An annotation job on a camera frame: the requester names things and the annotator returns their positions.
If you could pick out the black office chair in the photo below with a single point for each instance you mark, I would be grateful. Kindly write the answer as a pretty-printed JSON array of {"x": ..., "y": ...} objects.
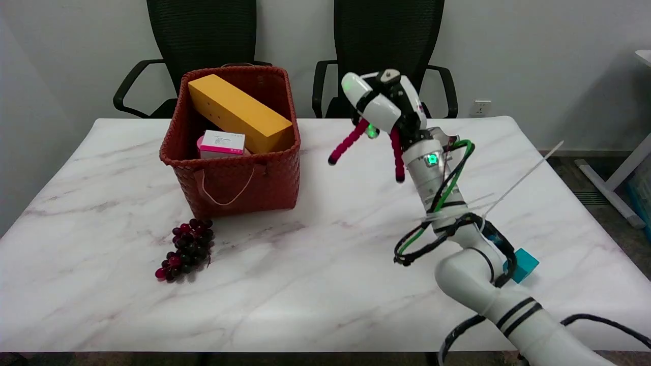
[
  {"x": 201, "y": 30},
  {"x": 389, "y": 30}
]

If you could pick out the silver crumpled object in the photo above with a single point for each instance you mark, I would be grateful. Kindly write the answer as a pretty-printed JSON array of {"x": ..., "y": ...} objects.
[{"x": 441, "y": 134}]

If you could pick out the white desk frame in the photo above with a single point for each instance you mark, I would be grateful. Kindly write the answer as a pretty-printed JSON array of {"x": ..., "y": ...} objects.
[{"x": 618, "y": 178}]

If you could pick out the red woven basket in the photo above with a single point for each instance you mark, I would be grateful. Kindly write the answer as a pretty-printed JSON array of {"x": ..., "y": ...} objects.
[{"x": 239, "y": 185}]

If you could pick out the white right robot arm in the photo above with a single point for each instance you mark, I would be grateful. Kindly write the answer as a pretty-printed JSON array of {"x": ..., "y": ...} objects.
[{"x": 478, "y": 284}]

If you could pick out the dark purple grape bunch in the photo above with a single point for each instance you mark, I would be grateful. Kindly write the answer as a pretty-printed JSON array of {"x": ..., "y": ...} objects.
[{"x": 189, "y": 249}]

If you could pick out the white wall socket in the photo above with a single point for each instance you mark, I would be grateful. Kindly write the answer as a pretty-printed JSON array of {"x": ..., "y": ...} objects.
[{"x": 482, "y": 108}]

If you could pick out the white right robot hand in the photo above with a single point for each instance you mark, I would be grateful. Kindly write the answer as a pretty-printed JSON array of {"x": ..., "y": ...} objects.
[{"x": 384, "y": 109}]

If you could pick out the pink and white box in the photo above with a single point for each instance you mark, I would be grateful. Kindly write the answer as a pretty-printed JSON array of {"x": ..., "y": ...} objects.
[{"x": 222, "y": 142}]

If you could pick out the long yellow box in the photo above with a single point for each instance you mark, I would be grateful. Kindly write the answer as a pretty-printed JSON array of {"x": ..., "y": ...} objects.
[{"x": 239, "y": 109}]

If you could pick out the pink round container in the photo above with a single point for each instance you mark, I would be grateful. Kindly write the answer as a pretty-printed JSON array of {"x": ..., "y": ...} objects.
[{"x": 198, "y": 146}]

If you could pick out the teal block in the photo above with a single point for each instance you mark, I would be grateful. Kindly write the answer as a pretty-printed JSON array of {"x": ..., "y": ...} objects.
[{"x": 527, "y": 263}]

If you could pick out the blue storage bin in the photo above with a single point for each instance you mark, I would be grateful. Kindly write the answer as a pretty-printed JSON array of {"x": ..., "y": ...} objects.
[{"x": 642, "y": 195}]

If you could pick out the red flexible tripod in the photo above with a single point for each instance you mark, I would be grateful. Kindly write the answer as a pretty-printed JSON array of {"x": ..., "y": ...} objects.
[{"x": 347, "y": 142}]

